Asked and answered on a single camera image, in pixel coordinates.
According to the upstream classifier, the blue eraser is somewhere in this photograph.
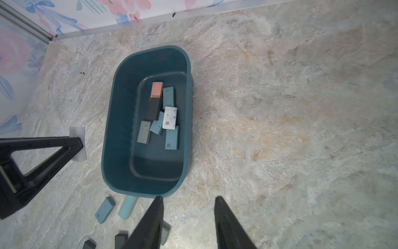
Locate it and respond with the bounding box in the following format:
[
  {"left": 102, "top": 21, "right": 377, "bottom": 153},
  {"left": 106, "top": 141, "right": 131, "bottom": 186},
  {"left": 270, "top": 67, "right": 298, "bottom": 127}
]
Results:
[
  {"left": 95, "top": 196, "right": 116, "bottom": 224},
  {"left": 163, "top": 87, "right": 175, "bottom": 109},
  {"left": 150, "top": 112, "right": 164, "bottom": 135},
  {"left": 165, "top": 126, "right": 179, "bottom": 150}
]

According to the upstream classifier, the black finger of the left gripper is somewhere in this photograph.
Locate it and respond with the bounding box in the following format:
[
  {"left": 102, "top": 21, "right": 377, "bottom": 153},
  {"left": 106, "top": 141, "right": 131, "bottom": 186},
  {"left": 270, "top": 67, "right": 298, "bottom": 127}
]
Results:
[{"left": 1, "top": 137, "right": 84, "bottom": 220}]

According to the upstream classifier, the pink eraser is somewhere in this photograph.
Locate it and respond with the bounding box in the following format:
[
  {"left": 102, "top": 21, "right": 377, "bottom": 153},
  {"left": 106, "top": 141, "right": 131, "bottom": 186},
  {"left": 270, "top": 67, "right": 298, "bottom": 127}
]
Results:
[{"left": 150, "top": 82, "right": 164, "bottom": 98}]

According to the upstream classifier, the teal eraser top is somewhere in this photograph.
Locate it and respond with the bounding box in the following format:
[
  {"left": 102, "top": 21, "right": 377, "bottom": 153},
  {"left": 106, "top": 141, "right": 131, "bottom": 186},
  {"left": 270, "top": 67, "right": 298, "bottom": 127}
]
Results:
[{"left": 118, "top": 195, "right": 138, "bottom": 220}]

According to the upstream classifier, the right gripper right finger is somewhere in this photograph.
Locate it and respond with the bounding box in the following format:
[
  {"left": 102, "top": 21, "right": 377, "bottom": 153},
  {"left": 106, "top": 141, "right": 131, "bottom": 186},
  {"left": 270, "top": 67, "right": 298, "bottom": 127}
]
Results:
[{"left": 214, "top": 196, "right": 257, "bottom": 249}]

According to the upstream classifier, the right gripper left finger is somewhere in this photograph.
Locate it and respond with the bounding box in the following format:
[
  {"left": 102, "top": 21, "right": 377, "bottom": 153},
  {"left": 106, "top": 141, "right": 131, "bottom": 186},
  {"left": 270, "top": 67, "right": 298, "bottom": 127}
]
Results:
[{"left": 122, "top": 196, "right": 164, "bottom": 249}]

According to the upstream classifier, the black eraser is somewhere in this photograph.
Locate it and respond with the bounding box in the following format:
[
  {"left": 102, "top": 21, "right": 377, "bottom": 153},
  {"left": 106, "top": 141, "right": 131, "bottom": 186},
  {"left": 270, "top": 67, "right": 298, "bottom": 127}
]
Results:
[
  {"left": 115, "top": 233, "right": 129, "bottom": 249},
  {"left": 146, "top": 98, "right": 162, "bottom": 121},
  {"left": 83, "top": 240, "right": 96, "bottom": 249}
]

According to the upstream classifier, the dark teal storage box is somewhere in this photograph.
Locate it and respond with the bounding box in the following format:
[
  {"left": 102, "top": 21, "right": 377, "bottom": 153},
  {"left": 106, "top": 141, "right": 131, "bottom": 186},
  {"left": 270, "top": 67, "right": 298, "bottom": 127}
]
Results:
[{"left": 101, "top": 45, "right": 194, "bottom": 198}]

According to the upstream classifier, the grey eraser top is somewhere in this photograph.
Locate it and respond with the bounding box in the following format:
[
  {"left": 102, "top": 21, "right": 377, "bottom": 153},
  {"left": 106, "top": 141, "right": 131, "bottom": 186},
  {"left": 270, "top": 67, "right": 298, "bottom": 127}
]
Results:
[{"left": 161, "top": 221, "right": 171, "bottom": 246}]

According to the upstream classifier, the grey eraser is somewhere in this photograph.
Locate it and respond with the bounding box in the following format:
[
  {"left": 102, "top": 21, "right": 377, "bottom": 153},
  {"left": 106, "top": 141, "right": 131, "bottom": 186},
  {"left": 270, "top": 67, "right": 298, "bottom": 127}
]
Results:
[
  {"left": 161, "top": 221, "right": 171, "bottom": 246},
  {"left": 137, "top": 120, "right": 152, "bottom": 144}
]

